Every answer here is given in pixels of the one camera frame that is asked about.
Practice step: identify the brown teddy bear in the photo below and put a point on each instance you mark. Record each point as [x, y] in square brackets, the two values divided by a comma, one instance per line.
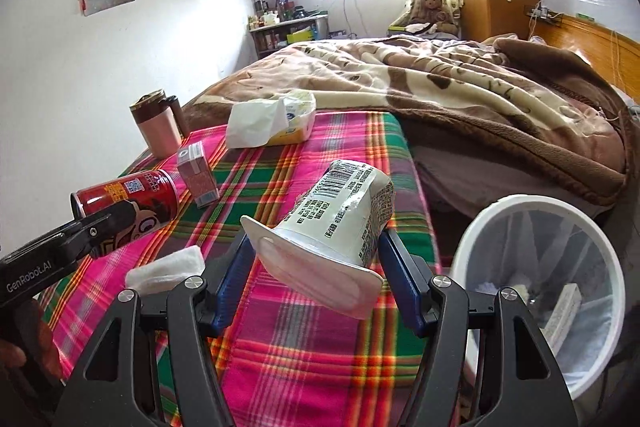
[435, 9]

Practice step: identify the wooden headboard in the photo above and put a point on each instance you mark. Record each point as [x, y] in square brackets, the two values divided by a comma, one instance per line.
[595, 42]

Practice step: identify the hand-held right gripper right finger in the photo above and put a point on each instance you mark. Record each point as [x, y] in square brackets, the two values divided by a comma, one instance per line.
[405, 289]

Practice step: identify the cluttered shelf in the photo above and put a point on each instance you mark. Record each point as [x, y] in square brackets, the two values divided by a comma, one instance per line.
[287, 34]

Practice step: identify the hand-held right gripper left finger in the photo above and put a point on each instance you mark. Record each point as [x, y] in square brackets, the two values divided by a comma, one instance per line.
[230, 289]

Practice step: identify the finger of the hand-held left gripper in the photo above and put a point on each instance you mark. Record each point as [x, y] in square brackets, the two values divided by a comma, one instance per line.
[95, 229]

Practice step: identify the grey bed sheet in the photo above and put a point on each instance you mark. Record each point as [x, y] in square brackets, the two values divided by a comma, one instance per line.
[445, 177]

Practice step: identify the white trash bin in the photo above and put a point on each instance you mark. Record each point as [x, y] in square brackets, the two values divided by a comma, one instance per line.
[462, 257]

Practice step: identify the yellow tissue pack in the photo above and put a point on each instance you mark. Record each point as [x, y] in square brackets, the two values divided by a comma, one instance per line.
[280, 119]

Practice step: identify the red drink can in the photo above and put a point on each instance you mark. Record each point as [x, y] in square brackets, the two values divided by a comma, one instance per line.
[145, 194]

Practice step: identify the plaid blanket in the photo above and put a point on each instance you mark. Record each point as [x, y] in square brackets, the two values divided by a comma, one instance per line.
[320, 357]

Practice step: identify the pink cup with brown lid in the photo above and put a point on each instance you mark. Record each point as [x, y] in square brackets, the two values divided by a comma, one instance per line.
[157, 129]

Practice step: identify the white folded tissue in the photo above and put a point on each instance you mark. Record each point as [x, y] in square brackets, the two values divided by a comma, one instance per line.
[165, 269]

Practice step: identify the small pink carton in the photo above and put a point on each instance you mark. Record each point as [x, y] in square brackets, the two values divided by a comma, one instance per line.
[197, 174]

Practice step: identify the person's left hand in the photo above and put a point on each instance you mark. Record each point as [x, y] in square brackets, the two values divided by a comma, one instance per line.
[47, 342]

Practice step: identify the brown patterned blanket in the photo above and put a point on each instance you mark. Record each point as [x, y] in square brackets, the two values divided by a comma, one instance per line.
[475, 92]

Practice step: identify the power strip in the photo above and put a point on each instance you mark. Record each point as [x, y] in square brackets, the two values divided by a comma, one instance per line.
[542, 13]

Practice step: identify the clear bin liner bag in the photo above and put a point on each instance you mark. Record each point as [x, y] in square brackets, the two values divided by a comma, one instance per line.
[595, 267]

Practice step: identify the white yogurt cup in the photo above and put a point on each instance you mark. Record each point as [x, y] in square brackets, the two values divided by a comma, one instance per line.
[330, 227]

